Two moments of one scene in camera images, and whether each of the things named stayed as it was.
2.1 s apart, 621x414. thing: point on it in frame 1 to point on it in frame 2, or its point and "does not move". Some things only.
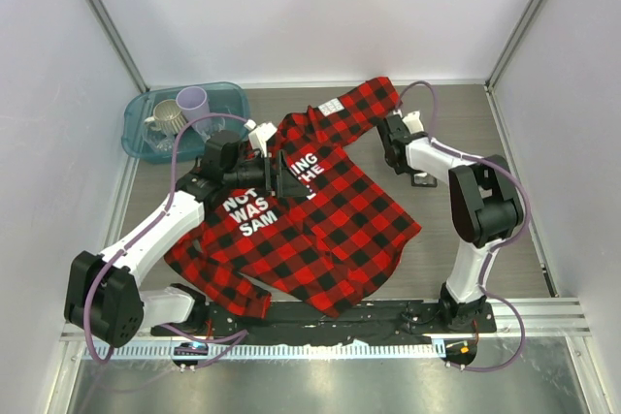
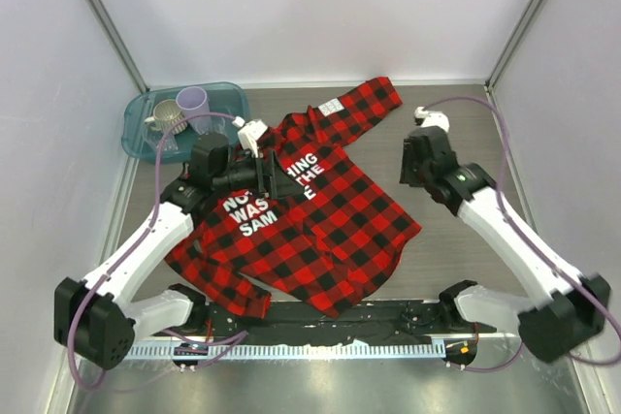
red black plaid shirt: x=318 y=251 does not move
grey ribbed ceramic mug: x=168 y=114 does not move
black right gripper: x=407 y=171 to x=407 y=175
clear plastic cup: x=159 y=141 does not move
